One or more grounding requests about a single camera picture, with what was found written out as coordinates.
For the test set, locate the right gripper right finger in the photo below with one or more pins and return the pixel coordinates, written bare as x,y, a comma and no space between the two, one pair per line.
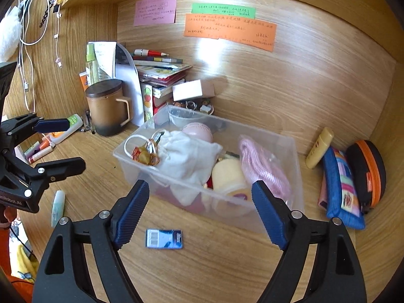
336,274

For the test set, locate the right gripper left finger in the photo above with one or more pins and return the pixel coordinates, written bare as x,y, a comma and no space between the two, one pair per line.
64,272

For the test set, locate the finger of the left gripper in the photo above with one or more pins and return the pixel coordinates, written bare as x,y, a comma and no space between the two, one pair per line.
56,170
38,124

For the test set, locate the light green small tube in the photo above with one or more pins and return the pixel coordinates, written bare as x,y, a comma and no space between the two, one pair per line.
57,208

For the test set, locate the blue Max staples box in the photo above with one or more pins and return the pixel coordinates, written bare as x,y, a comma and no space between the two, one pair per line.
164,239

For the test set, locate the white drawstring cloth pouch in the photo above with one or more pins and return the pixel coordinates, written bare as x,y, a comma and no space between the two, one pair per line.
186,158

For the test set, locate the yellow cream plastic jar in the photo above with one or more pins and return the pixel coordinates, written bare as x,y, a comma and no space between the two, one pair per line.
229,183

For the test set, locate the clear plastic storage bin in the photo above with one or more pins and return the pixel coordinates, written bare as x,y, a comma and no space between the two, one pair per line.
263,156

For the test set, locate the pink round case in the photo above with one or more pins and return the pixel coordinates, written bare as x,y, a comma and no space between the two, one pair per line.
198,130

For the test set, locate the person's left hand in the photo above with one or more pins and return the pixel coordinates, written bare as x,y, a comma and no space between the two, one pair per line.
8,215

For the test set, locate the metal nail clippers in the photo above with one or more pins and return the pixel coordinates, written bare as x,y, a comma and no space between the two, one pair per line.
87,123

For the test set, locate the orange sunscreen tube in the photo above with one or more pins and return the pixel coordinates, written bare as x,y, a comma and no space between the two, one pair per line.
84,80

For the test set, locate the blue patchwork pouch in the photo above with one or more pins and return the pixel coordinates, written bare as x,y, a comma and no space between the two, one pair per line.
338,195

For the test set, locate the brown ceramic mug with lid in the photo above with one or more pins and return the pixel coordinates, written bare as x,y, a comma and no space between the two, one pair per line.
109,109

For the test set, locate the green spray bottle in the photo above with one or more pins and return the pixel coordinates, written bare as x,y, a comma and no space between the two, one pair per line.
92,67

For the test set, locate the white file holder with papers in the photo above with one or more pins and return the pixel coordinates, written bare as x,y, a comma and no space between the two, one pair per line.
116,62

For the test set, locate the black orange zip case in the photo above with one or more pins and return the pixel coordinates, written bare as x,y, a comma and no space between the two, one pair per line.
369,173

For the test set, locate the fruit pattern box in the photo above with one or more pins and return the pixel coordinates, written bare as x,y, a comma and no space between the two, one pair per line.
147,100

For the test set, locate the yellow lotion tube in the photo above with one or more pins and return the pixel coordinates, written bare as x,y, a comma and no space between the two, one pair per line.
320,147

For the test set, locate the stack of books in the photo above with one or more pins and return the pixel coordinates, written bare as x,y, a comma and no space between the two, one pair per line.
161,73

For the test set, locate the white ceramic bowl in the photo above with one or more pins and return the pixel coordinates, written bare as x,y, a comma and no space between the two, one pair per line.
179,118

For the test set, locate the pink sticky note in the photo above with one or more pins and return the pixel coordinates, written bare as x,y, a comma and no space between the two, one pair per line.
155,12

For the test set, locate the small white cardboard box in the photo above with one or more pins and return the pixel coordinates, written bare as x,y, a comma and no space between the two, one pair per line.
193,89

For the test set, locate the green sticky note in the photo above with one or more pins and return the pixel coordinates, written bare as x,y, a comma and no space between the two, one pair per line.
223,9

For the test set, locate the orange sticky note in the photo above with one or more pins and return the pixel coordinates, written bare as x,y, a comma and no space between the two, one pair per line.
252,32

